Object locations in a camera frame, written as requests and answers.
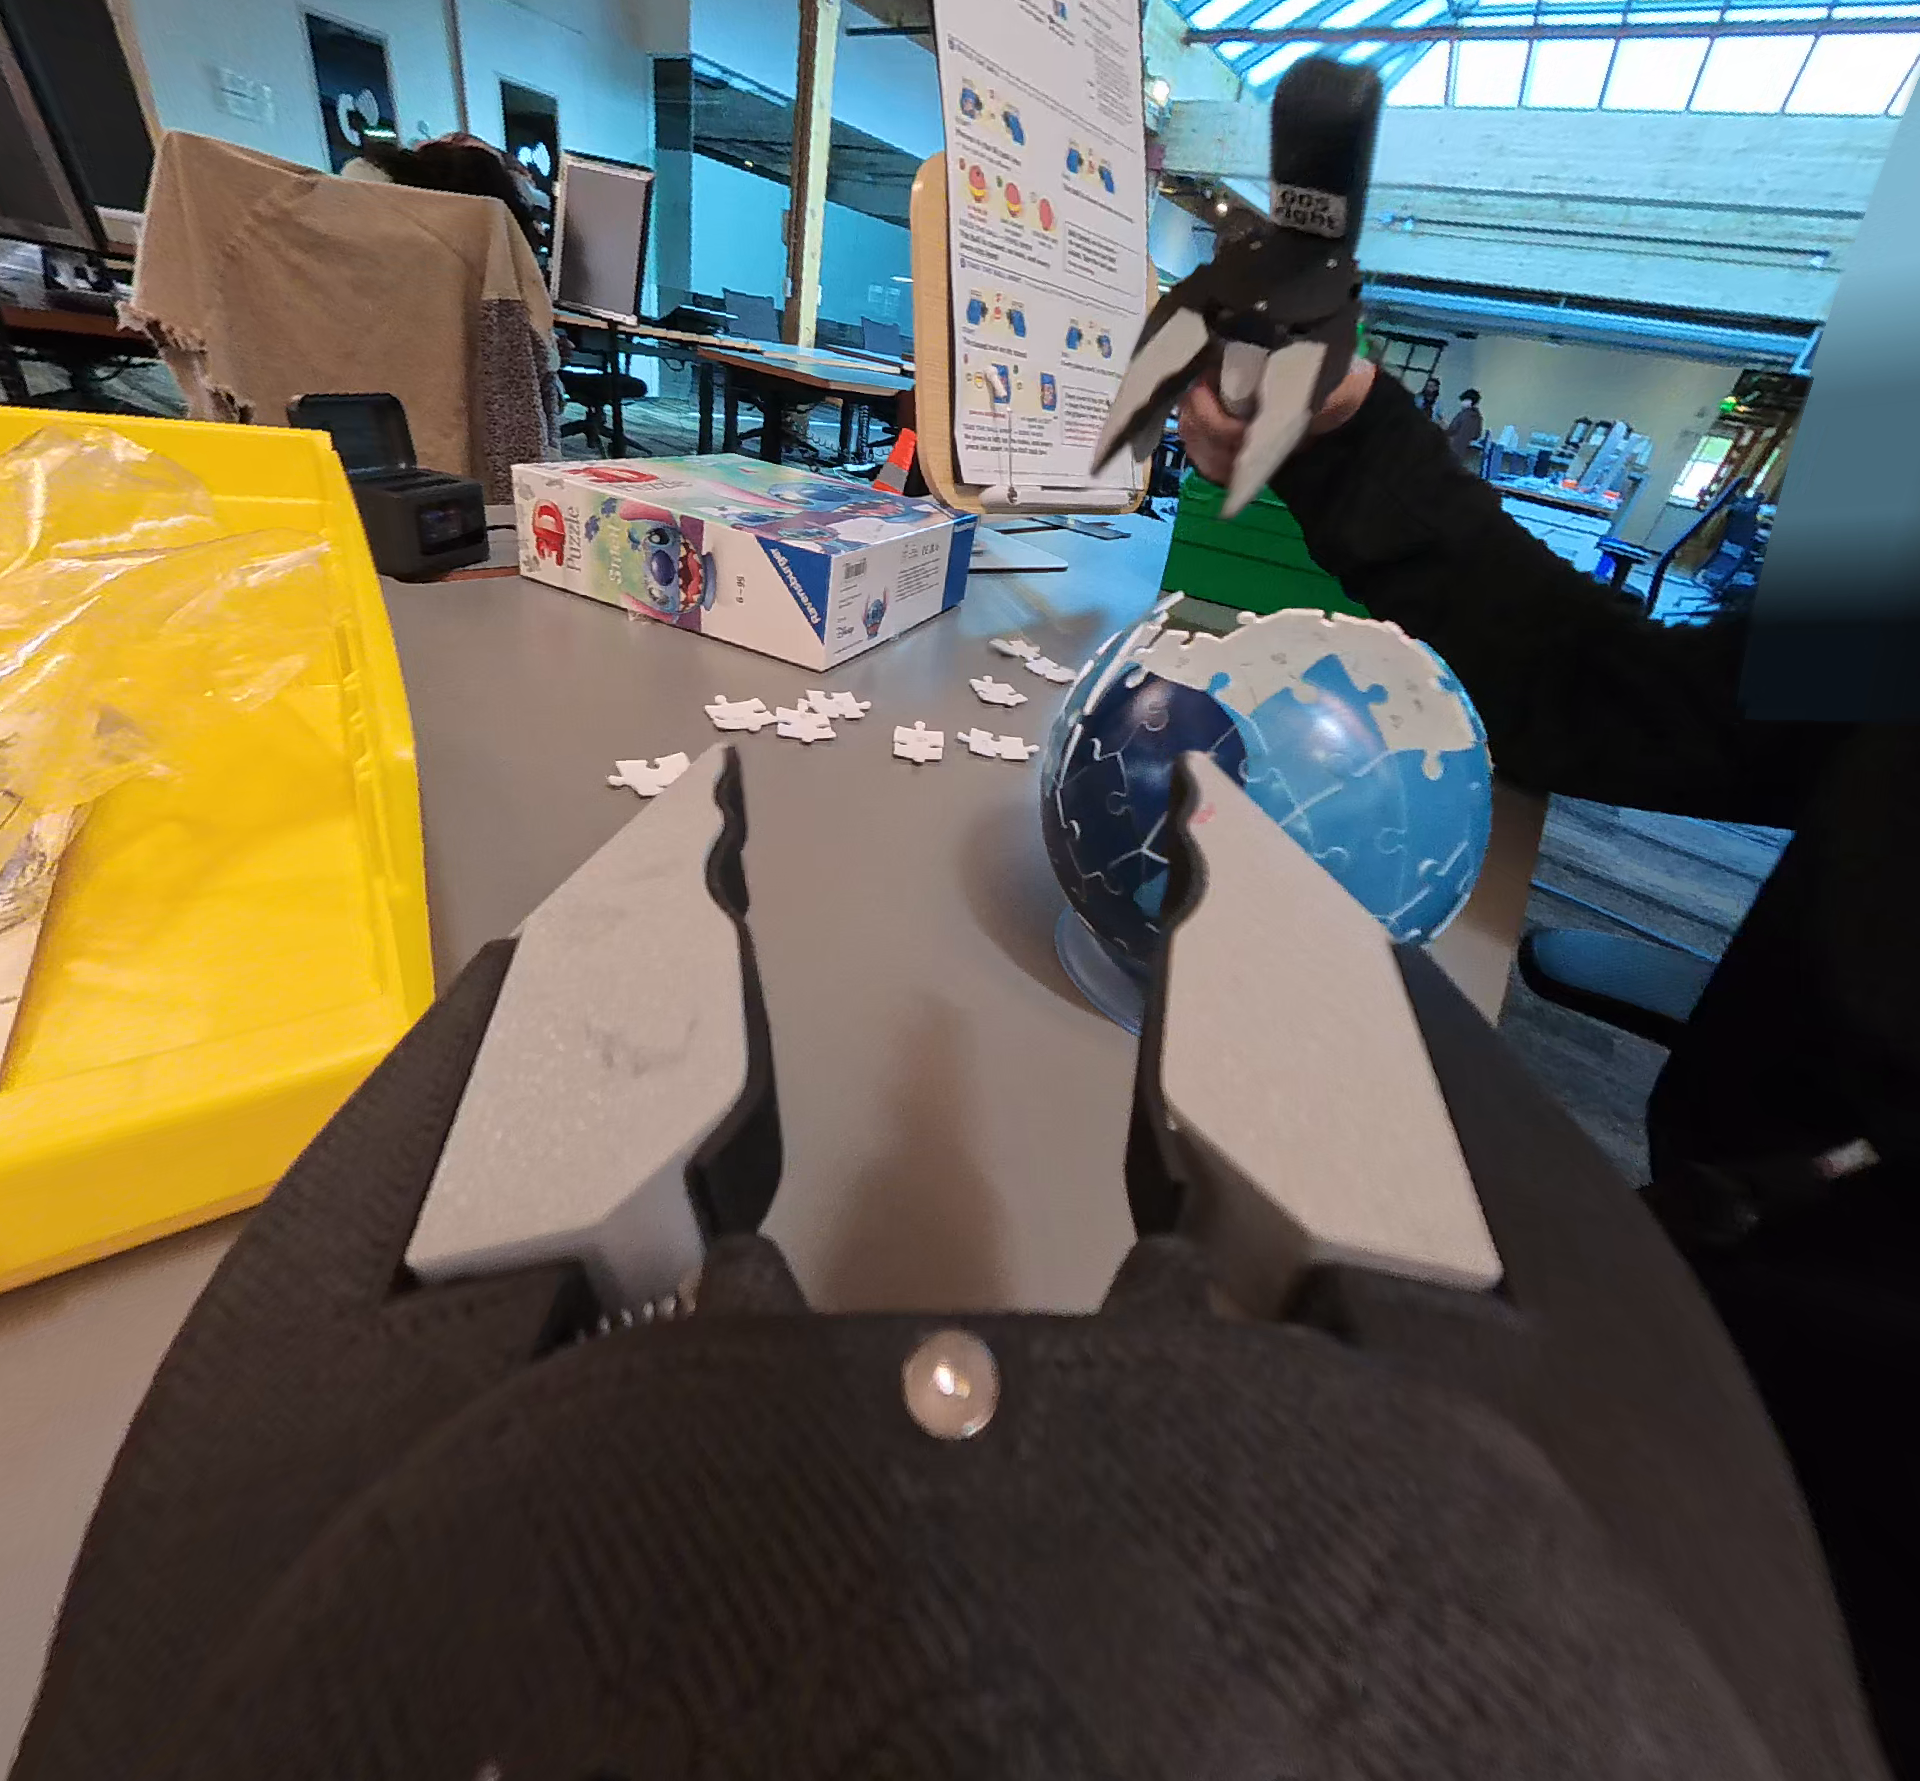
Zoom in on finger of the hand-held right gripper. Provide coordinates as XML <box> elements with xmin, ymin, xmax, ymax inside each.
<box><xmin>1093</xmin><ymin>292</ymin><xmax>1221</xmax><ymax>474</ymax></box>
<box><xmin>1218</xmin><ymin>337</ymin><xmax>1341</xmax><ymax>521</ymax></box>

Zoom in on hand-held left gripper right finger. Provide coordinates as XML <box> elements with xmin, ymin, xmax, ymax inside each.
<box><xmin>1127</xmin><ymin>751</ymin><xmax>1506</xmax><ymax>1316</ymax></box>

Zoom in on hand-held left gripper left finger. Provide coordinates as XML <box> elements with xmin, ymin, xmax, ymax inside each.
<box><xmin>403</xmin><ymin>743</ymin><xmax>786</xmax><ymax>1290</ymax></box>

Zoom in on blue puzzle ball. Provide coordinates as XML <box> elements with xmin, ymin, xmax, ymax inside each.
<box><xmin>1040</xmin><ymin>592</ymin><xmax>1498</xmax><ymax>1004</ymax></box>

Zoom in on white puzzle pieces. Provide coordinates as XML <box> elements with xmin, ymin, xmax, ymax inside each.
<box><xmin>607</xmin><ymin>631</ymin><xmax>1084</xmax><ymax>800</ymax></box>

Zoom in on person's right forearm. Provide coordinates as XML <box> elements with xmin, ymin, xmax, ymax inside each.
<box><xmin>1276</xmin><ymin>371</ymin><xmax>1847</xmax><ymax>824</ymax></box>

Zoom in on cartoon printed puzzle box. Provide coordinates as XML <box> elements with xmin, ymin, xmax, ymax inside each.
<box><xmin>510</xmin><ymin>452</ymin><xmax>980</xmax><ymax>673</ymax></box>

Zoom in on person's right hand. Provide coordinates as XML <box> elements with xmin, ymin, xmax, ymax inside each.
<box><xmin>1174</xmin><ymin>364</ymin><xmax>1380</xmax><ymax>487</ymax></box>

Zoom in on green plastic crate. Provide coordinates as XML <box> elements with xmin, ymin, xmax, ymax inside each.
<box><xmin>1161</xmin><ymin>470</ymin><xmax>1371</xmax><ymax>620</ymax></box>

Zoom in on instruction paper sheet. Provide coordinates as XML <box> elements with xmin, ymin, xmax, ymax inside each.
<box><xmin>917</xmin><ymin>0</ymin><xmax>1157</xmax><ymax>491</ymax></box>

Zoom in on yellow plastic bin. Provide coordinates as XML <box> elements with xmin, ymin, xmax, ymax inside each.
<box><xmin>0</xmin><ymin>404</ymin><xmax>437</xmax><ymax>1294</ymax></box>

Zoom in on wooden pillar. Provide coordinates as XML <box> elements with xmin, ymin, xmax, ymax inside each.
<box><xmin>786</xmin><ymin>0</ymin><xmax>846</xmax><ymax>349</ymax></box>

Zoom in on black charging dock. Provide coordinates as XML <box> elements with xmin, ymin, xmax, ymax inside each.
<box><xmin>286</xmin><ymin>392</ymin><xmax>493</xmax><ymax>581</ymax></box>

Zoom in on clear plastic bag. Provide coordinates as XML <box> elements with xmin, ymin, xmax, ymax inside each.
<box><xmin>0</xmin><ymin>428</ymin><xmax>336</xmax><ymax>934</ymax></box>

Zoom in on beige cloth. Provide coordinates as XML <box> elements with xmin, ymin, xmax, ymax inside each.
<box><xmin>120</xmin><ymin>132</ymin><xmax>560</xmax><ymax>505</ymax></box>

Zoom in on black monitor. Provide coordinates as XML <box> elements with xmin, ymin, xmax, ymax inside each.
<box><xmin>0</xmin><ymin>0</ymin><xmax>160</xmax><ymax>258</ymax></box>

